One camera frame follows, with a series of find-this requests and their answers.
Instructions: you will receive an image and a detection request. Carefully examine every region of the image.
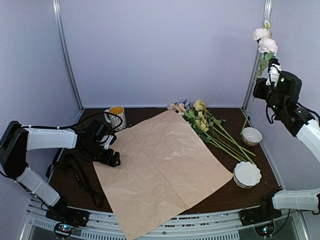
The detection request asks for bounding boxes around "peach flower stem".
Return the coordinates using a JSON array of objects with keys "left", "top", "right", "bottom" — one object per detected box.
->
[{"left": 166, "top": 100, "right": 251, "bottom": 163}]

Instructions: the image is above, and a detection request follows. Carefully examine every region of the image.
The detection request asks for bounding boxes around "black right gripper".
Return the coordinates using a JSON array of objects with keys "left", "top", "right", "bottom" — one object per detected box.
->
[{"left": 252, "top": 77, "right": 285, "bottom": 116}]

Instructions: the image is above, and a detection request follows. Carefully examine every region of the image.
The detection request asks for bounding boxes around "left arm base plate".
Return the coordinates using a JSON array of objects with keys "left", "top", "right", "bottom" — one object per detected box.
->
[{"left": 45, "top": 206, "right": 90, "bottom": 227}]

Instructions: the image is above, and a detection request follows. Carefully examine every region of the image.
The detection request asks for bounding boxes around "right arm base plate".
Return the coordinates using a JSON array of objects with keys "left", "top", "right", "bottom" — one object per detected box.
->
[{"left": 238, "top": 206, "right": 282, "bottom": 226}]

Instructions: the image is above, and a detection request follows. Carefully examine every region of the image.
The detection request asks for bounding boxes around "aluminium frame post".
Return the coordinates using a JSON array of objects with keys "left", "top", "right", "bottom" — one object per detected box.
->
[
  {"left": 241, "top": 0, "right": 273, "bottom": 110},
  {"left": 52, "top": 0, "right": 84, "bottom": 112}
]

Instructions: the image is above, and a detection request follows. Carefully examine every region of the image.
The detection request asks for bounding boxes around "white pink flower stem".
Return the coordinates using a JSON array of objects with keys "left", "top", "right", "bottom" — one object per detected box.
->
[{"left": 240, "top": 19, "right": 279, "bottom": 136}]

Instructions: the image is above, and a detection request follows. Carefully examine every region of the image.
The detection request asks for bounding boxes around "patterned mug yellow inside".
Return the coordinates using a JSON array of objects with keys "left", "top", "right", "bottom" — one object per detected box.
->
[{"left": 104, "top": 106, "right": 127, "bottom": 132}]

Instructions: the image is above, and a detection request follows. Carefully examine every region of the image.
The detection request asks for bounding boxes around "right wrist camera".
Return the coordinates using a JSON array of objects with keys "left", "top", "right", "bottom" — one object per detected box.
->
[{"left": 265, "top": 57, "right": 282, "bottom": 87}]

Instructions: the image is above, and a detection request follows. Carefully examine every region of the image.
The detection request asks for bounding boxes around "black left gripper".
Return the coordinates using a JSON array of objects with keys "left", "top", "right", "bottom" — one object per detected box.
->
[{"left": 82, "top": 141, "right": 121, "bottom": 167}]

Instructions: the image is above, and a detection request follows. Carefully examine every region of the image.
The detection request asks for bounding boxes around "blue flower stem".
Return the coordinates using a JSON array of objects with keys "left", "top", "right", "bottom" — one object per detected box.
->
[{"left": 178, "top": 98, "right": 191, "bottom": 108}]

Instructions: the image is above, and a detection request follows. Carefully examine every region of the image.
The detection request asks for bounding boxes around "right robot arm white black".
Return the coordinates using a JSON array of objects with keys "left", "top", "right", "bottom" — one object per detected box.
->
[{"left": 253, "top": 71, "right": 320, "bottom": 221}]

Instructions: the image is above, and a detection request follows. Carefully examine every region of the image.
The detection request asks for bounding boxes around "right aluminium frame post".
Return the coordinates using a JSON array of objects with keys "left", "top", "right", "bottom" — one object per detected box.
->
[{"left": 241, "top": 0, "right": 273, "bottom": 110}]

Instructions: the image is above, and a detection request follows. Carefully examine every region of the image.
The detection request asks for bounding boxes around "left aluminium frame post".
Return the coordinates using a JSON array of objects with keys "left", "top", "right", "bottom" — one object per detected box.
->
[{"left": 52, "top": 0, "right": 84, "bottom": 112}]

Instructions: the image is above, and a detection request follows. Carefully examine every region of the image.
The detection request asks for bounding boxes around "wrapping paper sheet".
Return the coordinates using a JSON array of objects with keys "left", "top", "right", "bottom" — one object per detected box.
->
[{"left": 94, "top": 110, "right": 233, "bottom": 240}]

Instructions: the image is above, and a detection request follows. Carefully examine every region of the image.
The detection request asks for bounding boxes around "pale yellow flower stem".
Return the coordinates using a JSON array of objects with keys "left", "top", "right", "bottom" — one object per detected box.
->
[{"left": 183, "top": 99, "right": 256, "bottom": 165}]

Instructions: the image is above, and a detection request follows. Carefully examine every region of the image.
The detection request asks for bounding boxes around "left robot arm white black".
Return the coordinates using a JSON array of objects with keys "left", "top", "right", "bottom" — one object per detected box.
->
[{"left": 0, "top": 119, "right": 121, "bottom": 222}]

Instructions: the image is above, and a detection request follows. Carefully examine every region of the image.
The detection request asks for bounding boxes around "scalloped white bowl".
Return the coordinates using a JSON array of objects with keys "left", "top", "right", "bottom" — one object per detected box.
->
[{"left": 233, "top": 161, "right": 262, "bottom": 189}]

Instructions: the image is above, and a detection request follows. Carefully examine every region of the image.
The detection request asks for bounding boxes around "small white bowl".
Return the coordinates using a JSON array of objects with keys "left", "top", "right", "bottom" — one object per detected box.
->
[{"left": 241, "top": 127, "right": 263, "bottom": 147}]

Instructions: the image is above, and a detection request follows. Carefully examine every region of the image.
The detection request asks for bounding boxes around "black camera strap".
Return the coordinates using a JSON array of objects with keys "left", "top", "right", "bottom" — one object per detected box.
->
[{"left": 51, "top": 154, "right": 104, "bottom": 208}]

